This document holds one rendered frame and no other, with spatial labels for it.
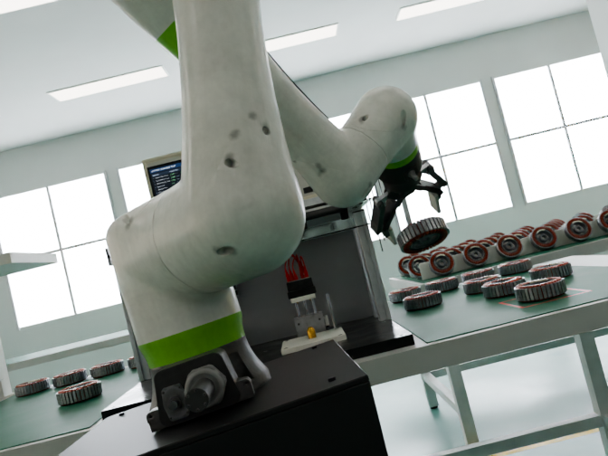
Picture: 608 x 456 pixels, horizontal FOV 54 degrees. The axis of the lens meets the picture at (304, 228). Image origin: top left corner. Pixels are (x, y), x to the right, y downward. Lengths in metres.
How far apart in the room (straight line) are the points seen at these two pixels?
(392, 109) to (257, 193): 0.48
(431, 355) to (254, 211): 0.72
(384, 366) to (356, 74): 7.20
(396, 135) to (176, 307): 0.49
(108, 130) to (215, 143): 7.82
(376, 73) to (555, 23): 2.48
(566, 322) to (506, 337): 0.12
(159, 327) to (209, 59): 0.30
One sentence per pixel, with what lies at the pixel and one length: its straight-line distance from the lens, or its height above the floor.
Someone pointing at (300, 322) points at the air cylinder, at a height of 0.81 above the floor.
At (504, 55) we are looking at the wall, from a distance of 8.72.
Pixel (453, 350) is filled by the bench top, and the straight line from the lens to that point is 1.22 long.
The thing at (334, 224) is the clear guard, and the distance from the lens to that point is 1.29.
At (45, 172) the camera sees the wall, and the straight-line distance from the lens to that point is 8.60.
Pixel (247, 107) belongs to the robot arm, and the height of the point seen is 1.13.
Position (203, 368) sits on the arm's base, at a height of 0.88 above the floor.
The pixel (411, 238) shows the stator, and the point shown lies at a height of 0.96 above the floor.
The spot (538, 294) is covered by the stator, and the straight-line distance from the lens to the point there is 1.44.
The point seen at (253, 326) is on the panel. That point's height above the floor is 0.82.
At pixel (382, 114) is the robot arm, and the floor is 1.16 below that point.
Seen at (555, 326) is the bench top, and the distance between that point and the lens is 1.28.
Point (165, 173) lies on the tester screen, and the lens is 1.61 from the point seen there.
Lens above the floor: 0.96
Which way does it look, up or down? 3 degrees up
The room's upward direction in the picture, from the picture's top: 14 degrees counter-clockwise
